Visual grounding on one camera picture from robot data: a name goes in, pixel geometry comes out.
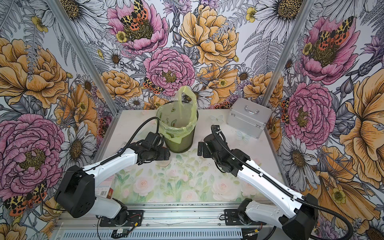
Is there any jar with red-brown lid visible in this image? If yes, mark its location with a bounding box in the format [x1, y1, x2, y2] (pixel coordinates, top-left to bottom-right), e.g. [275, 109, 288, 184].
[157, 160, 171, 168]

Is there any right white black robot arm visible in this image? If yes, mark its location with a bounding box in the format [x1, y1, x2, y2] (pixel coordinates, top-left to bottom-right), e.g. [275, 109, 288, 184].
[198, 134, 318, 240]

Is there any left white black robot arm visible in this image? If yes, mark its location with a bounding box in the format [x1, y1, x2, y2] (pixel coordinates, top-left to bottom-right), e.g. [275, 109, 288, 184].
[54, 132, 171, 226]

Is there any black mesh trash bin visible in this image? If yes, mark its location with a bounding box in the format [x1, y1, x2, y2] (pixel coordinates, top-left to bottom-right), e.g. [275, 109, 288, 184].
[156, 101, 199, 153]

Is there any floral table mat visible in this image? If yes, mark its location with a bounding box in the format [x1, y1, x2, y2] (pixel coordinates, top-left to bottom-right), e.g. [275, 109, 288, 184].
[112, 149, 266, 204]

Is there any yellow-green plastic bin bag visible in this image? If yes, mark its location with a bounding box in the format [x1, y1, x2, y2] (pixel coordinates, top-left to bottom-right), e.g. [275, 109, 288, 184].
[156, 86, 198, 144]

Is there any silver aluminium case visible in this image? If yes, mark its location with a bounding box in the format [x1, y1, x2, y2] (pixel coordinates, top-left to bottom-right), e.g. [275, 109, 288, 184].
[227, 98, 273, 139]

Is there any red white cardboard box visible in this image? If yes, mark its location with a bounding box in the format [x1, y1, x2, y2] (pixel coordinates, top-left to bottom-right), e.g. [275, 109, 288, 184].
[95, 176, 116, 199]

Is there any small green circuit board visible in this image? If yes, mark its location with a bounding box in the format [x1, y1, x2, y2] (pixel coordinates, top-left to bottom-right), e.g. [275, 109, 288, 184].
[111, 229, 129, 239]

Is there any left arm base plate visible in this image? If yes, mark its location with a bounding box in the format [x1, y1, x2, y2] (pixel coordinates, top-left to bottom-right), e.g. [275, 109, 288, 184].
[99, 210, 144, 228]

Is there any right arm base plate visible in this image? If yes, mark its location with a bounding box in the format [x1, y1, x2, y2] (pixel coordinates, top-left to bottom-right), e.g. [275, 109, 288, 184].
[219, 209, 265, 227]

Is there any aluminium front rail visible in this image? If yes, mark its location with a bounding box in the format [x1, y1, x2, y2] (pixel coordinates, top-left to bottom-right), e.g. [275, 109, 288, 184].
[51, 203, 289, 240]

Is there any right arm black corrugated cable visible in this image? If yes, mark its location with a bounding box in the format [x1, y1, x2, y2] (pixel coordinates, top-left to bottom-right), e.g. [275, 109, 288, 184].
[210, 124, 354, 240]

